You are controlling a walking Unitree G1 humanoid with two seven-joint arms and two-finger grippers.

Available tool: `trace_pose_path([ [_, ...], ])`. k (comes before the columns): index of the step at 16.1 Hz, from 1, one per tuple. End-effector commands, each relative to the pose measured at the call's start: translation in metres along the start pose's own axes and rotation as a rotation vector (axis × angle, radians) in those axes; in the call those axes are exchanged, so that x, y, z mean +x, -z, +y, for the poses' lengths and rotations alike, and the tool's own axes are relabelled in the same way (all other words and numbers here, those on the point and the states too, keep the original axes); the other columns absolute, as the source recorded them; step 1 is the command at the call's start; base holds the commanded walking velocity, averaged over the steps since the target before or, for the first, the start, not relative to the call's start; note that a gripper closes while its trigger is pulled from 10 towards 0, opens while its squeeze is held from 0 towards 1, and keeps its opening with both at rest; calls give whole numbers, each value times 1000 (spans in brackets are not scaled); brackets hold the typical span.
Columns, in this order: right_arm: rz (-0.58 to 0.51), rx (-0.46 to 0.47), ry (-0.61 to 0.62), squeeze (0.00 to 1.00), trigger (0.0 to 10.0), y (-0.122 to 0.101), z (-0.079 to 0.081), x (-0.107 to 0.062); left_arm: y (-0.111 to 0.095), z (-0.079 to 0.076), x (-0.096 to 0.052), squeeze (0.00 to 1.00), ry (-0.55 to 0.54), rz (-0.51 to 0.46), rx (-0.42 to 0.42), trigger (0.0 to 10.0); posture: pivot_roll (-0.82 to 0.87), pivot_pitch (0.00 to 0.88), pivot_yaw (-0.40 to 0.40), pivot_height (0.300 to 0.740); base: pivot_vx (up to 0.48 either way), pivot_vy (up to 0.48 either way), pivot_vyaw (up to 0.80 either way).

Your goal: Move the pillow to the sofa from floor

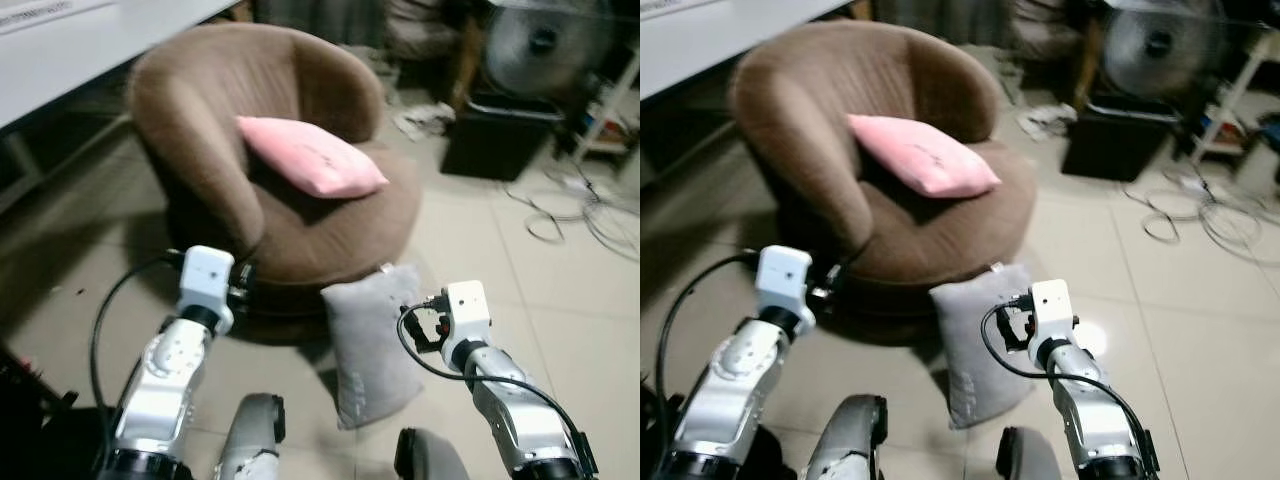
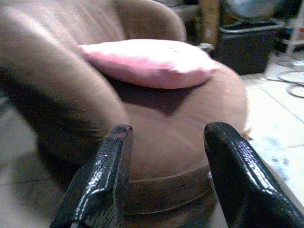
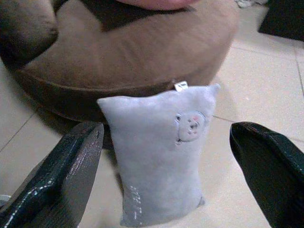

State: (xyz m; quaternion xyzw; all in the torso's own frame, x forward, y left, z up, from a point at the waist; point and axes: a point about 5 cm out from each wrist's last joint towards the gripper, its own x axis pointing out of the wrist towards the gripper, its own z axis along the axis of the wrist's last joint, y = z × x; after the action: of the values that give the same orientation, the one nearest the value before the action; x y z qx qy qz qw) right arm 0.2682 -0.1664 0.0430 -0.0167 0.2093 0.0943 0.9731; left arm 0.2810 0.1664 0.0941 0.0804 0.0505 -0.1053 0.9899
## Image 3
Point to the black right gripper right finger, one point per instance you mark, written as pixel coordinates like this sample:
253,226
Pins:
275,171

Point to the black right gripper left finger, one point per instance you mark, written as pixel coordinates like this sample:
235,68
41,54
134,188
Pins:
54,180

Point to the grey pillow with bear patch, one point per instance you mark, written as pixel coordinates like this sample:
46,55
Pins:
154,166

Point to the brown round sofa chair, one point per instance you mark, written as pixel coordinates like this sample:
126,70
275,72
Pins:
133,54

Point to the pink pillow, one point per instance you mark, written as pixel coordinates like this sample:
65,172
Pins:
156,3

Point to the black box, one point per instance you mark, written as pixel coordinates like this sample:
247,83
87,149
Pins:
282,19

